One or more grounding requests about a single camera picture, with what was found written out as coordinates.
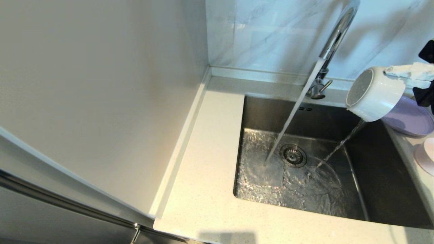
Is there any purple plastic plate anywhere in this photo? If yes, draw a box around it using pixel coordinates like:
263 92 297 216
381 96 434 137

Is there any pink plastic cup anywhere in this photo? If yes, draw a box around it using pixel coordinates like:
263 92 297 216
414 138 434 176

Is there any chrome gooseneck kitchen faucet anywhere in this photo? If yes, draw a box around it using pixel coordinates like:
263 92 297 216
307 0 360 100

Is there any stainless steel sink basin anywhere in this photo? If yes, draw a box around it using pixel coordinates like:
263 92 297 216
233 95 433 228

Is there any water poured from cup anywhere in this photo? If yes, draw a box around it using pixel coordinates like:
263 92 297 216
314 119 368 171

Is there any running water stream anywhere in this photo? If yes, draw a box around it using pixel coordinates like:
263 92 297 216
264 58 326 166

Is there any round metal drain strainer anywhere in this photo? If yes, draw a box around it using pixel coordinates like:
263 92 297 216
280 144 308 168

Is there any chrome refrigerator door handle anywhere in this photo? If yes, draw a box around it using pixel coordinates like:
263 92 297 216
0 169 141 244

